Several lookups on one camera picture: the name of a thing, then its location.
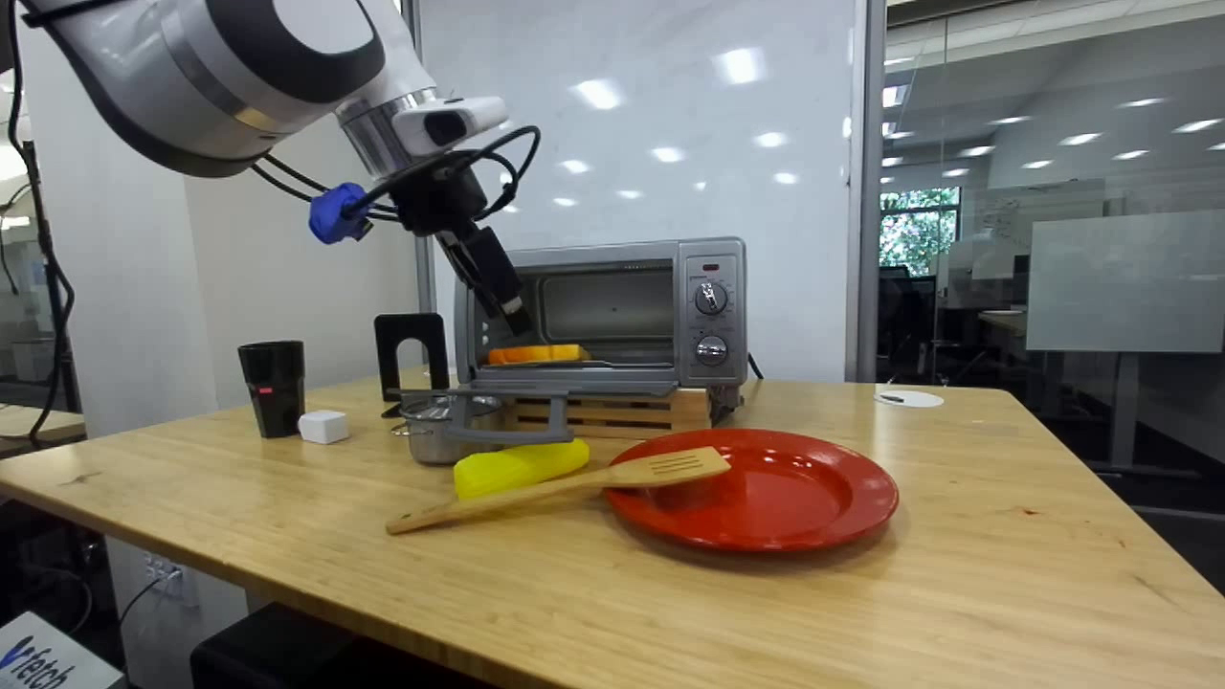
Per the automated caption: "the toasted bread slice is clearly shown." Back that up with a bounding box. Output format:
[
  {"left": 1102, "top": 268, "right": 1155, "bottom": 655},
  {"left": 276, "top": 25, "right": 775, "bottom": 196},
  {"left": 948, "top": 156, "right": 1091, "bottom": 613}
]
[{"left": 481, "top": 339, "right": 594, "bottom": 373}]

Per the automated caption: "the black metal bookend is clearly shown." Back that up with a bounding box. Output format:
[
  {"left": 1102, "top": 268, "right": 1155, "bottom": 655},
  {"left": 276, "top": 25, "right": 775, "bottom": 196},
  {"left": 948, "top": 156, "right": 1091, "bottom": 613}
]
[{"left": 373, "top": 312, "right": 456, "bottom": 425}]

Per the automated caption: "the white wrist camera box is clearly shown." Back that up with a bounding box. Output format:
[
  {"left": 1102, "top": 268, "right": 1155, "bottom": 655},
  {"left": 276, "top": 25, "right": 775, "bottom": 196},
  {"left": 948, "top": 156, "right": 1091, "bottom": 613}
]
[{"left": 386, "top": 90, "right": 512, "bottom": 155}]

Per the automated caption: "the black box under table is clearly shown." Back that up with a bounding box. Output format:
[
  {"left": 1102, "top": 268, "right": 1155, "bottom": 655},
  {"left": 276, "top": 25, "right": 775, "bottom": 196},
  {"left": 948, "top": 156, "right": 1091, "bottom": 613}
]
[{"left": 187, "top": 601, "right": 434, "bottom": 689}]

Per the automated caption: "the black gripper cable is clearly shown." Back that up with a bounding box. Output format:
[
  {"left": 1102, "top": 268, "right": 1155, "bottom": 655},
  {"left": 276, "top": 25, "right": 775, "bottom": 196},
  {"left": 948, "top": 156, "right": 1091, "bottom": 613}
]
[{"left": 244, "top": 124, "right": 548, "bottom": 230}]

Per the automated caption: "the black hanging cable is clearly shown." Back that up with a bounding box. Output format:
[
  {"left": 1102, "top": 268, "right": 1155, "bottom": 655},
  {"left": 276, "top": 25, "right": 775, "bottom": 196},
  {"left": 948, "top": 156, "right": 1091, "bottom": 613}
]
[{"left": 0, "top": 0, "right": 85, "bottom": 451}]

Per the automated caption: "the white office partition panel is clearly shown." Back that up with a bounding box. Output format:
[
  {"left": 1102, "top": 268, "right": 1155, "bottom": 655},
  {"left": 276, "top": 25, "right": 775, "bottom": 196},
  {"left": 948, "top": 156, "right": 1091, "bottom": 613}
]
[{"left": 1024, "top": 206, "right": 1225, "bottom": 360}]

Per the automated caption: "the blue cable clip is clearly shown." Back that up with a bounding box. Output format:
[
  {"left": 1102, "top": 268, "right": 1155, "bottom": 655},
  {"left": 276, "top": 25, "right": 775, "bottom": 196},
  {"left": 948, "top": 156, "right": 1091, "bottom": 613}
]
[{"left": 305, "top": 179, "right": 378, "bottom": 251}]

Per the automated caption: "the red plate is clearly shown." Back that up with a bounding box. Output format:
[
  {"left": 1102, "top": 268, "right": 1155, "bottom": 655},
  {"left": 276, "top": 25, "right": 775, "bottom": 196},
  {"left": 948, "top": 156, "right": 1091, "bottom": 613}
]
[{"left": 601, "top": 425, "right": 904, "bottom": 561}]

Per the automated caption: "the wooden slatted crate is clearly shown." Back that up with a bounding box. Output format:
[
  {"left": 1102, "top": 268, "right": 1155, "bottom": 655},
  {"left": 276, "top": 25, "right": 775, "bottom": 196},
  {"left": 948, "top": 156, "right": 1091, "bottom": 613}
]
[{"left": 499, "top": 388, "right": 716, "bottom": 439}]

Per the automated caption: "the wooden slotted spatula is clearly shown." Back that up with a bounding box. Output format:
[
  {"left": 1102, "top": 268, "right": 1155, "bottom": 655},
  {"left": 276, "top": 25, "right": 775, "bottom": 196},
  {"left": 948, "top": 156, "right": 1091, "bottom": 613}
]
[{"left": 384, "top": 445, "right": 737, "bottom": 539}]

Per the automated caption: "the silver toaster oven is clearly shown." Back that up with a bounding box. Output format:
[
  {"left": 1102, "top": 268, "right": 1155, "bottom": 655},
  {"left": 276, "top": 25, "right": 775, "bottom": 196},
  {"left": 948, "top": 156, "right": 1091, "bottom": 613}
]
[{"left": 452, "top": 234, "right": 752, "bottom": 425}]

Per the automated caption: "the small white box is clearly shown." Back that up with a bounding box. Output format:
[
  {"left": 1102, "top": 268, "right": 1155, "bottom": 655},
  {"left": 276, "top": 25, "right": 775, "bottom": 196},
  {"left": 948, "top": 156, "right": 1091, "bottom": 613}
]
[{"left": 296, "top": 408, "right": 356, "bottom": 448}]

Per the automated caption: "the white fetch logo box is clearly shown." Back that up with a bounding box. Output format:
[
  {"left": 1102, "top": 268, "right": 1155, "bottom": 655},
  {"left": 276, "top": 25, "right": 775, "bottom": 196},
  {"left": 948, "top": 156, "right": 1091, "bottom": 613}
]
[{"left": 0, "top": 607, "right": 130, "bottom": 689}]

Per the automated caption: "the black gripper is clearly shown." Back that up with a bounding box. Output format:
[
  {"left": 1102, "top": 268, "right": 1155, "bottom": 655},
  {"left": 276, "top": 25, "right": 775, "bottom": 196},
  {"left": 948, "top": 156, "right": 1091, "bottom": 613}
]
[{"left": 384, "top": 156, "right": 538, "bottom": 339}]

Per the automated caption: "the glass toaster oven door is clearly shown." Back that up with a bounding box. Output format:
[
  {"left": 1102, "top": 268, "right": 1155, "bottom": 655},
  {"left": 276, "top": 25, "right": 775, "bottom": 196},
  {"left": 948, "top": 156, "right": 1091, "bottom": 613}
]
[{"left": 467, "top": 358, "right": 687, "bottom": 404}]

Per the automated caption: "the white table cable grommet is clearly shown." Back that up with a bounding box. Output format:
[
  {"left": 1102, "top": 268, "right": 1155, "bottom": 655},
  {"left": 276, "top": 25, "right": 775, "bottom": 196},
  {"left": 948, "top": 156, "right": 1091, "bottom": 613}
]
[{"left": 874, "top": 382, "right": 948, "bottom": 413}]

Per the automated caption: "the silver toaster oven knob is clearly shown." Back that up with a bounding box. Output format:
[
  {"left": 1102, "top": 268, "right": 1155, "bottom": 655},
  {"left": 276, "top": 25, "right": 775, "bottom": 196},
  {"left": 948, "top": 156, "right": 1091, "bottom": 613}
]
[
  {"left": 687, "top": 275, "right": 737, "bottom": 322},
  {"left": 691, "top": 328, "right": 737, "bottom": 367}
]

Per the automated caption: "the black plastic cup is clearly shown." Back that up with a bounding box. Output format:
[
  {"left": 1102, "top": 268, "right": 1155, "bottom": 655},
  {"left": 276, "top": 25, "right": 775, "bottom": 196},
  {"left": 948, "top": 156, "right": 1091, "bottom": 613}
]
[{"left": 235, "top": 339, "right": 309, "bottom": 445}]

